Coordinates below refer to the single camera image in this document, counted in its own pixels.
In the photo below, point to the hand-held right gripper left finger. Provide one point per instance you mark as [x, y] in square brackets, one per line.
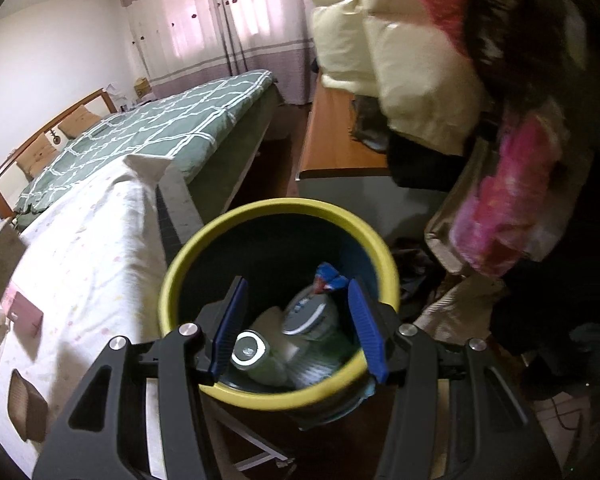
[230, 317]

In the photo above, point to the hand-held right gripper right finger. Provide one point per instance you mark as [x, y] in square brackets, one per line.
[367, 330]

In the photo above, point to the green and white paper cup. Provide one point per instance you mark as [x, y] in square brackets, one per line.
[250, 352]

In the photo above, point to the blue and white packet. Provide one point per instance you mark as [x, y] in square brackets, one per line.
[330, 277]

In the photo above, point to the yellow-rimmed dark blue bin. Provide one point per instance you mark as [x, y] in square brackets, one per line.
[260, 250]

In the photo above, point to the light blue plastic stool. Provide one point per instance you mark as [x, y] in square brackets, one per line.
[370, 391]

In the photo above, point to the beige cloth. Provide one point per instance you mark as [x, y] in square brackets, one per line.
[460, 305]

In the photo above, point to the mattress with white sheet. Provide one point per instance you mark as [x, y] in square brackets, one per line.
[95, 240]

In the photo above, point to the wooden top white cabinet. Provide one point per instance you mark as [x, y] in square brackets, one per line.
[330, 145]

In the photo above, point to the pink floral cloth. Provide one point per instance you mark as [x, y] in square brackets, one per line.
[510, 190]

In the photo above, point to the bed with green patterned quilt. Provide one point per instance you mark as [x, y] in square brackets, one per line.
[155, 130]

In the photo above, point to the pink box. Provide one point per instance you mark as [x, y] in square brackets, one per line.
[25, 312]

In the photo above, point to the small cardboard box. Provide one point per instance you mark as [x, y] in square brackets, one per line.
[141, 88]

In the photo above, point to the brown pillow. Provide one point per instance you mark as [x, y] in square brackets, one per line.
[35, 154]
[80, 120]

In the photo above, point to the cream down jacket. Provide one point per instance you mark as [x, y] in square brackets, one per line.
[420, 85]

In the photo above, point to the wooden headboard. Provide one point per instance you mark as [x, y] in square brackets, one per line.
[0, 180]

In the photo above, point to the pink and white curtains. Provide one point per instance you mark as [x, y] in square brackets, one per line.
[195, 10]

